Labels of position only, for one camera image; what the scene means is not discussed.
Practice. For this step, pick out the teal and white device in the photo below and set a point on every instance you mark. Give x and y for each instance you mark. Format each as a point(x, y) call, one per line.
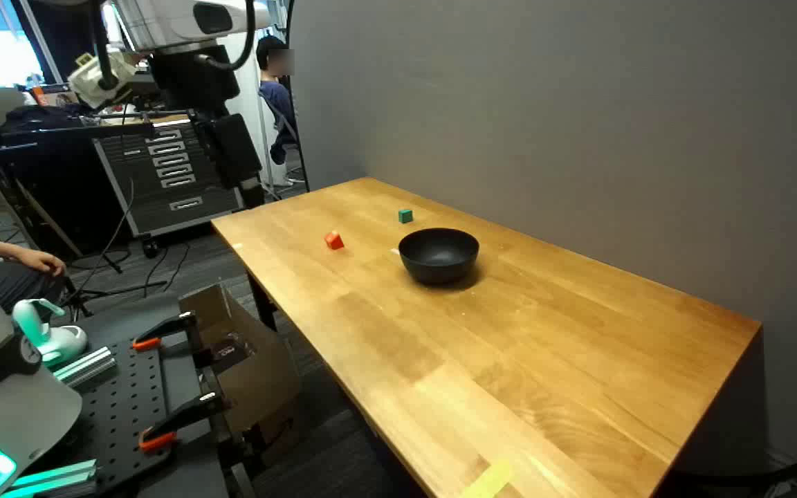
point(48, 335)

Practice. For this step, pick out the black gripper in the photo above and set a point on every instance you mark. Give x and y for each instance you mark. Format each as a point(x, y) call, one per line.
point(228, 148)

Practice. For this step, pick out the black clamp orange tip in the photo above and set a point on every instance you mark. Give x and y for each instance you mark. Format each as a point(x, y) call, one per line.
point(171, 329)
point(185, 415)

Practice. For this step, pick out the seated person blue shirt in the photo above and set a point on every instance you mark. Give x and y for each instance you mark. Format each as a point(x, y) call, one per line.
point(274, 91)

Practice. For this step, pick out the black bowl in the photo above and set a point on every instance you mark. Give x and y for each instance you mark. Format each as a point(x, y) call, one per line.
point(437, 255)

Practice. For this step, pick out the cardboard box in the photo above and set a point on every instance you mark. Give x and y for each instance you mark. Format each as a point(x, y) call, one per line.
point(250, 368)

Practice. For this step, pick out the aluminium extrusion bar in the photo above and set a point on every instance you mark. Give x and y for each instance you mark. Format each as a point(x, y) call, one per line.
point(84, 365)
point(48, 480)

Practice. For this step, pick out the dark cluttered desk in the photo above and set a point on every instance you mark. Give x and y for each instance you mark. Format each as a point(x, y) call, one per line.
point(12, 138)

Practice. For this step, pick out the yellow tape strip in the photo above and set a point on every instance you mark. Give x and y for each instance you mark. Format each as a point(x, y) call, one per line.
point(487, 480)

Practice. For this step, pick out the red block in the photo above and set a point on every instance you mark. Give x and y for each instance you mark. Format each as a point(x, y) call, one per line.
point(333, 241)

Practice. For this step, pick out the bystander hand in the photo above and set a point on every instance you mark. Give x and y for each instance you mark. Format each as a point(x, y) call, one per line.
point(40, 262)

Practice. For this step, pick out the green block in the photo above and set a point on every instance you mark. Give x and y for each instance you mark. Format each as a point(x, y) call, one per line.
point(404, 216)

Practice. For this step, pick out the black table leg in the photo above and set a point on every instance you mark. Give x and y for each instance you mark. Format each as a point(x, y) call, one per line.
point(261, 306)

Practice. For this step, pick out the bystander dark trouser leg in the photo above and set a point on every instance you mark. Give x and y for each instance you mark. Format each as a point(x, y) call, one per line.
point(20, 280)

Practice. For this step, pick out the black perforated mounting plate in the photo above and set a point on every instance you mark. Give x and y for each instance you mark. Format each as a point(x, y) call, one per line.
point(123, 405)

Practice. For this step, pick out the dark drawer cabinet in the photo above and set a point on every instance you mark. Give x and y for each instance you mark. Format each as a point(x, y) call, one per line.
point(164, 176)

